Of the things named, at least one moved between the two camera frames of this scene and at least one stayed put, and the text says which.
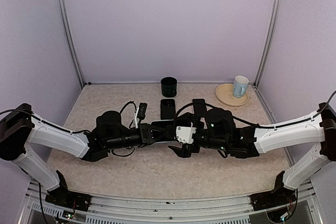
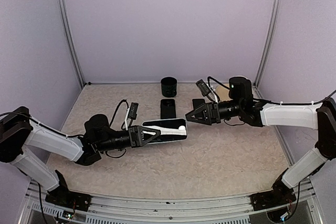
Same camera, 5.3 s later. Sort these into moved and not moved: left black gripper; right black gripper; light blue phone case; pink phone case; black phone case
Moved: right black gripper; left black gripper
Not moved: light blue phone case; pink phone case; black phone case
